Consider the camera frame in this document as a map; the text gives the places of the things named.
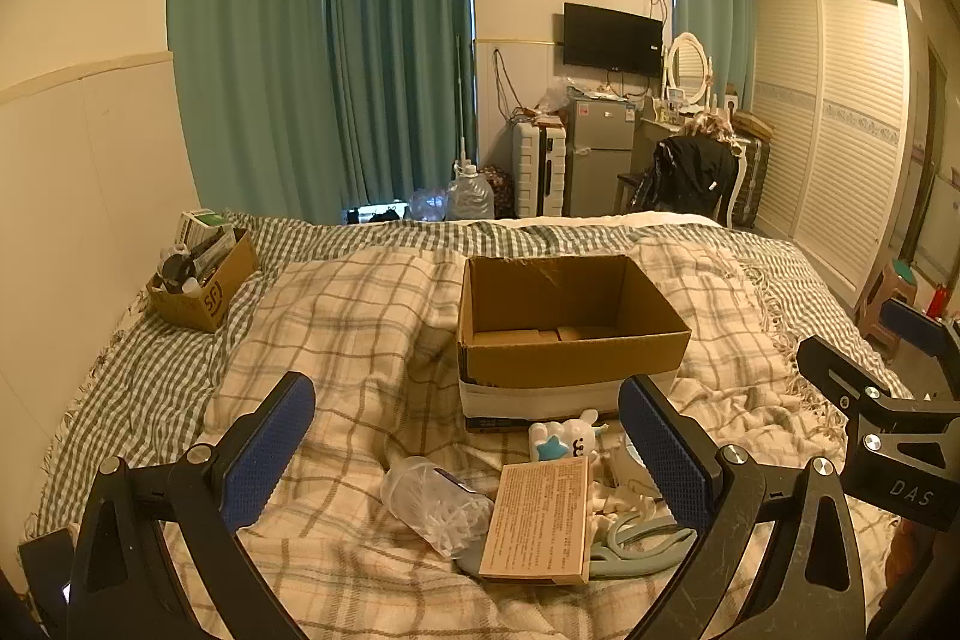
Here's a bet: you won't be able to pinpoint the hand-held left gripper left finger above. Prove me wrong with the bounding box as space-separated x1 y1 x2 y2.
71 371 316 640

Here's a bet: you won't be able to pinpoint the white louvered wardrobe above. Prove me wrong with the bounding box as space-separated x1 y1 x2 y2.
750 0 927 307

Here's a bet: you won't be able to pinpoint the white chair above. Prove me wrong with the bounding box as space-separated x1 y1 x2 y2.
616 134 752 229

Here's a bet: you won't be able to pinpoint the black smartphone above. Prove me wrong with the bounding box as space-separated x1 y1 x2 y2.
19 530 80 607

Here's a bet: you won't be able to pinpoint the white and green carton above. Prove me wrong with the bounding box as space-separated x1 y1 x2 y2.
176 209 235 247

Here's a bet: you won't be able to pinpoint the large cardboard box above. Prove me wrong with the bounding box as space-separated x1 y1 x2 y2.
456 254 692 435

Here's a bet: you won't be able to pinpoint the black wall television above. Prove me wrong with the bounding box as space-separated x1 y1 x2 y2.
562 1 665 79

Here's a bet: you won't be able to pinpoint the clear plastic cotton swab jar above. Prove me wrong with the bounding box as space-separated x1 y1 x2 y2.
380 456 496 562

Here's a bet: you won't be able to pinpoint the large clear water jug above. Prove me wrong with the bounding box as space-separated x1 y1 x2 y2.
448 160 496 221

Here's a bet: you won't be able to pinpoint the pink plastic stool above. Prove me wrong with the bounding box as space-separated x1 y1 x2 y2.
855 261 920 360

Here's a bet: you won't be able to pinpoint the white hard suitcase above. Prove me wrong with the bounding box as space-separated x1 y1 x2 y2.
511 119 567 217

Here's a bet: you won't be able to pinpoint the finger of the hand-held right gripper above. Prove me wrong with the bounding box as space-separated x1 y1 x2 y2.
879 299 960 360
796 335 960 423

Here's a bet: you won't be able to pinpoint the white dressing table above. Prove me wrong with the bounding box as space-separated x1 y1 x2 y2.
632 113 751 176

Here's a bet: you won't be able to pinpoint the silver small fridge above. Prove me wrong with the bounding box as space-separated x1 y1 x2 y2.
562 96 638 217

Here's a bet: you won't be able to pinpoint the black jacket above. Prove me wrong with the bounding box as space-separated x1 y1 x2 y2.
630 135 740 214

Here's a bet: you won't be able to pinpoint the beige plaid blanket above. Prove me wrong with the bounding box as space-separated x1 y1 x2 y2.
161 231 912 640

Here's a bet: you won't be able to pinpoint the white oval vanity mirror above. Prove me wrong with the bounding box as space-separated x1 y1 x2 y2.
664 31 713 109

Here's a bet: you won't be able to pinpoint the dark teal curtain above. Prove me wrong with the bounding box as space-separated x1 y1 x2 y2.
319 0 479 214

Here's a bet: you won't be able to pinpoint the dark floral bag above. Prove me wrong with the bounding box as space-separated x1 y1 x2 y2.
480 165 517 220

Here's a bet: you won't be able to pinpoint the small cardboard box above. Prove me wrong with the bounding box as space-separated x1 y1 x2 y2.
146 226 260 333

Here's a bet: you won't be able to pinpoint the white plush toy blue star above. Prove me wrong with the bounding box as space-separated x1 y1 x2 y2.
527 409 610 465

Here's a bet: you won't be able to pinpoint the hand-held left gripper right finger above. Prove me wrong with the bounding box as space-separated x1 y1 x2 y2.
616 374 871 640

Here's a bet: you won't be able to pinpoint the brown paper carton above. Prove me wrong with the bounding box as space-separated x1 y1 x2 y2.
478 460 593 587

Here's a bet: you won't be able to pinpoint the clear empty plastic bottles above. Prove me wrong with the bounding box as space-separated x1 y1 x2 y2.
409 186 451 221

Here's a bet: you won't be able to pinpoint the brown suitcase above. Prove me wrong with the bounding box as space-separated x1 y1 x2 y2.
731 111 773 229

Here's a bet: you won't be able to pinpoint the black round jar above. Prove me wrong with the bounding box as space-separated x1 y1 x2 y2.
161 251 197 292

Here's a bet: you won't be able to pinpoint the wide teal curtain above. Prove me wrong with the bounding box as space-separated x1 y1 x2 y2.
166 0 350 225

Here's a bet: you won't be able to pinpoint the clear plastic bag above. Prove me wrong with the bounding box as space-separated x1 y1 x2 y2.
536 81 582 112

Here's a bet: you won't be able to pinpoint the light teal curtain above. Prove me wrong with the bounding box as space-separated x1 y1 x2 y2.
664 0 757 124

